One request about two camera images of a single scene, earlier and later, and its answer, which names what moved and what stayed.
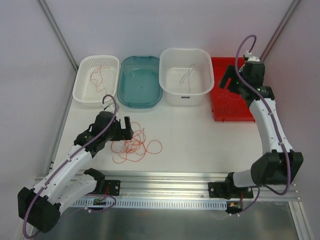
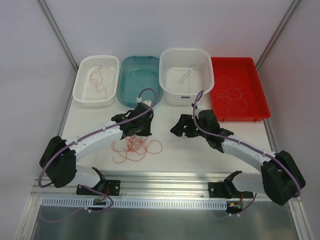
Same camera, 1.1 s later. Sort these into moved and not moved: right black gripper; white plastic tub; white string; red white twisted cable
Moved: right black gripper
Not moved: white plastic tub; red white twisted cable; white string
